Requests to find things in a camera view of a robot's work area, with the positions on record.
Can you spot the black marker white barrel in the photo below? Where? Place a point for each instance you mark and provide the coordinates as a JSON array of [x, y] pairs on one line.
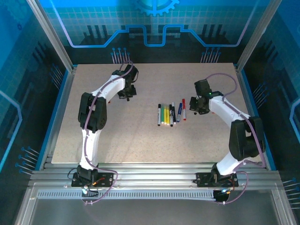
[[159, 114], [171, 116]]

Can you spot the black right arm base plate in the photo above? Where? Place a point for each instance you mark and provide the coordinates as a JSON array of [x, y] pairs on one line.
[[202, 180]]

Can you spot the green highlighter pen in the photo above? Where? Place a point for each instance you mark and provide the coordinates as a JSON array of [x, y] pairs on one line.
[[162, 116]]

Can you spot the green lit controller board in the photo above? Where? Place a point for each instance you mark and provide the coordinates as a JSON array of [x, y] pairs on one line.
[[224, 191]]

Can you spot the blue whiteboard marker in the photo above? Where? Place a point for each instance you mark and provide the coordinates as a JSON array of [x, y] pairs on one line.
[[179, 112]]

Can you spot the grey metal panel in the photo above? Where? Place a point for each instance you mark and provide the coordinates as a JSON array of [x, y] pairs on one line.
[[152, 211]]

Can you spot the aluminium frame post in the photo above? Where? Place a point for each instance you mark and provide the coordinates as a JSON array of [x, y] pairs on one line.
[[52, 35], [257, 35]]

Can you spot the navy whiteboard marker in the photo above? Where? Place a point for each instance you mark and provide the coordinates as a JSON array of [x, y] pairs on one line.
[[173, 112]]

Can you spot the aluminium extrusion rail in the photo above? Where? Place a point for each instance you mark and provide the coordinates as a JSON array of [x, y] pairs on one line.
[[152, 179], [152, 167]]

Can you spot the blue edge strip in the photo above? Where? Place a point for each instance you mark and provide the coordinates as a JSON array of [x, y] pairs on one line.
[[269, 154], [53, 117]]

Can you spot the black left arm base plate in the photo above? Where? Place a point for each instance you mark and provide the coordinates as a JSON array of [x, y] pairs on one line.
[[106, 180]]

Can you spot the aluminium side rail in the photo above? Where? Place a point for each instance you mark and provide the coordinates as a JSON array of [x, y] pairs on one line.
[[59, 117]]

